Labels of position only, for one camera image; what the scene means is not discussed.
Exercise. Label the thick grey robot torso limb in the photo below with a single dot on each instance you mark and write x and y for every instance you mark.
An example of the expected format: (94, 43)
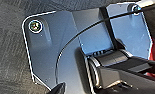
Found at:
(119, 66)

